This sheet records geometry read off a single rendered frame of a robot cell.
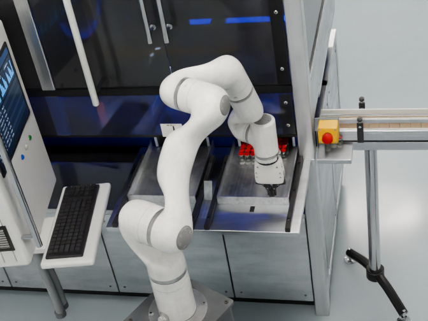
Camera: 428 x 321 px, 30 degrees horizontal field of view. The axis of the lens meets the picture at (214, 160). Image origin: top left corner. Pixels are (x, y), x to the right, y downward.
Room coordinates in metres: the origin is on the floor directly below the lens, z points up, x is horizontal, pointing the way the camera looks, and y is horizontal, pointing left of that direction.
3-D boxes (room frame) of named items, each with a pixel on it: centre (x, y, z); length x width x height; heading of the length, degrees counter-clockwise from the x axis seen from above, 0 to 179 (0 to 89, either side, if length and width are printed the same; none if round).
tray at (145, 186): (2.44, 0.16, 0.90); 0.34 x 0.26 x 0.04; 162
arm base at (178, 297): (1.75, 0.20, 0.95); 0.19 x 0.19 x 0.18
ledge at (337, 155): (2.40, -0.46, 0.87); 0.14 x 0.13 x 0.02; 162
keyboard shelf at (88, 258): (2.36, 0.60, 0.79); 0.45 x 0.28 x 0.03; 171
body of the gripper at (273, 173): (2.17, -0.18, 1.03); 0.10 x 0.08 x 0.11; 72
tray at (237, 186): (2.33, -0.16, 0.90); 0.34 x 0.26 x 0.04; 162
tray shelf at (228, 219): (2.32, 0.02, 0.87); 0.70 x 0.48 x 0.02; 72
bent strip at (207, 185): (2.21, 0.06, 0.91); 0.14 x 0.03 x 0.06; 162
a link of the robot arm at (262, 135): (2.17, -0.18, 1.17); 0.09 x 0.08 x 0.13; 48
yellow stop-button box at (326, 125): (2.37, -0.44, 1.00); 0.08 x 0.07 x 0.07; 162
